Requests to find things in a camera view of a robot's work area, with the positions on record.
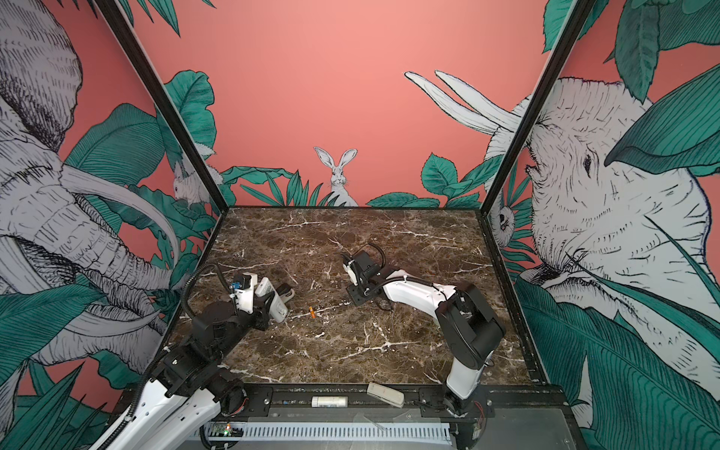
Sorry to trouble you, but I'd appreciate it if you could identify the white remote control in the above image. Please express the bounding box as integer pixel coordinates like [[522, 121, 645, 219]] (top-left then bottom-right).
[[255, 277, 289, 324]]

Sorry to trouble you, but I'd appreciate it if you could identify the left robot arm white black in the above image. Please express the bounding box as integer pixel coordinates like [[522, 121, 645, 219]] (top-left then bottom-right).
[[92, 264, 294, 449]]

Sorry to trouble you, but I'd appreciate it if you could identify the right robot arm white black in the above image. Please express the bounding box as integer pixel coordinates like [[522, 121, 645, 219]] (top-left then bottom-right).
[[341, 243, 506, 416]]

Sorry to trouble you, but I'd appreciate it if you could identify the grey stapler-like holder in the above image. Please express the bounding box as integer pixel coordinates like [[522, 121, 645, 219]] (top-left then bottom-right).
[[276, 283, 296, 304]]

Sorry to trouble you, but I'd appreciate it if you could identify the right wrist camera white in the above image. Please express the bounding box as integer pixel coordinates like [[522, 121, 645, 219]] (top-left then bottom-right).
[[343, 262, 358, 286]]

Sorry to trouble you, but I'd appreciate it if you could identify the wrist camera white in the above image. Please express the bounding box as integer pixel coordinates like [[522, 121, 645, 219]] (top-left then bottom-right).
[[231, 273, 258, 314], [343, 262, 358, 286]]

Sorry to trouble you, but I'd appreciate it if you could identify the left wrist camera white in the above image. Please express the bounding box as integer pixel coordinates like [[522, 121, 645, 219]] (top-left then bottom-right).
[[231, 273, 258, 314]]

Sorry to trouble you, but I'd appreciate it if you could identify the black front mounting rail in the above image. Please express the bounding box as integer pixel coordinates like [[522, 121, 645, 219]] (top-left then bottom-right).
[[232, 384, 570, 420]]

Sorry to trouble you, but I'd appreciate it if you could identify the white cylinder on rail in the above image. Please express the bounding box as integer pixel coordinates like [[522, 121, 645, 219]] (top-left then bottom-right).
[[311, 396, 349, 408]]

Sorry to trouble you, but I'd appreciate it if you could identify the grey box on rail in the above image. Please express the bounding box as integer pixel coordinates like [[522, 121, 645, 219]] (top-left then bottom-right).
[[367, 382, 405, 408]]

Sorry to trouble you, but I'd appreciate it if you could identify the white slotted cable duct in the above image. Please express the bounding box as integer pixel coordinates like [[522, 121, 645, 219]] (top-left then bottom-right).
[[204, 422, 453, 444]]

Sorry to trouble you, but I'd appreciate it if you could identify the black left frame post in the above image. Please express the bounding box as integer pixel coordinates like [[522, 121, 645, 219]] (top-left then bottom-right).
[[94, 0, 229, 216]]

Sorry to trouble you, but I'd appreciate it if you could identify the black frame post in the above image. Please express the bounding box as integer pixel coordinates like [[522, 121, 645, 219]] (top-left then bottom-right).
[[94, 0, 229, 216], [480, 0, 596, 219]]

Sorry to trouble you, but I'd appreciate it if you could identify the black right frame post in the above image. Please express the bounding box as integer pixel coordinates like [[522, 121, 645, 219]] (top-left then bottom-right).
[[480, 0, 596, 219]]

